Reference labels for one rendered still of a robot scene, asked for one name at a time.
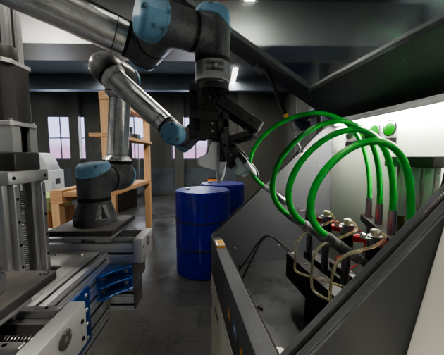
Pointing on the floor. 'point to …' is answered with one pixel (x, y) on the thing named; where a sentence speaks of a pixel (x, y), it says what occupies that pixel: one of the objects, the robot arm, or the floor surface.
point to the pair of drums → (202, 223)
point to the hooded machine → (55, 177)
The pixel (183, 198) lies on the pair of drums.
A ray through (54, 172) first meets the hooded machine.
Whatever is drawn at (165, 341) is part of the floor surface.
